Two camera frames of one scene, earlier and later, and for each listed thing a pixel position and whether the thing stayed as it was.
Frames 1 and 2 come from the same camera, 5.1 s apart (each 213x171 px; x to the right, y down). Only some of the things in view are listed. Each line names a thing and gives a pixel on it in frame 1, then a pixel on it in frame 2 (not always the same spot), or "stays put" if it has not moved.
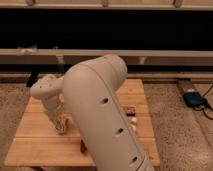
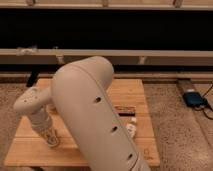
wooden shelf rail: (131, 57) stays put
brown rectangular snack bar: (130, 111) stays put
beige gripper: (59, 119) -> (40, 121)
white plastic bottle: (133, 124) stays put
